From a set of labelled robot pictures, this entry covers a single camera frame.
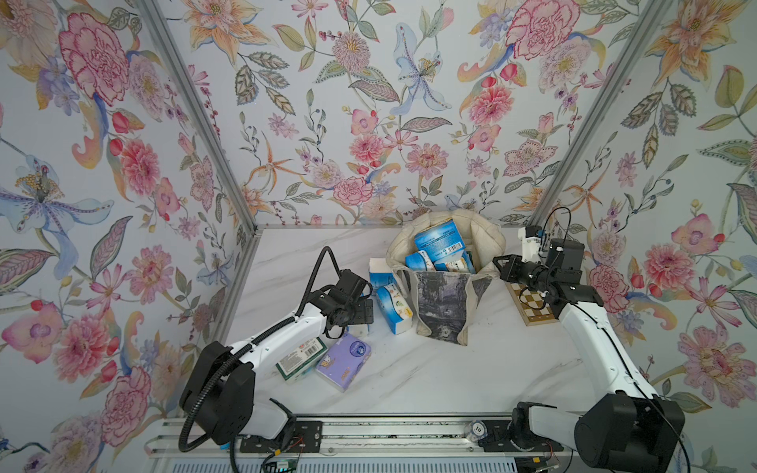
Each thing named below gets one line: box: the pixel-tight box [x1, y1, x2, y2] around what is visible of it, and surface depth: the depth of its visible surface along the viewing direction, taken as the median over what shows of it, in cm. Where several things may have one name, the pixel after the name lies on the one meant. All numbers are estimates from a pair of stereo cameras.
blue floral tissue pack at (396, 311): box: [376, 282, 413, 336], surface depth 90 cm
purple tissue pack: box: [315, 333, 372, 394], surface depth 84 cm
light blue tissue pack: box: [413, 217, 467, 266], surface depth 90 cm
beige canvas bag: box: [385, 209, 507, 347], surface depth 87 cm
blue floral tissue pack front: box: [405, 250, 437, 272], surface depth 87 cm
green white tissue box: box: [275, 337, 330, 385], surface depth 84 cm
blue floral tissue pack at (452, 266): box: [434, 258, 469, 273], surface depth 88 cm
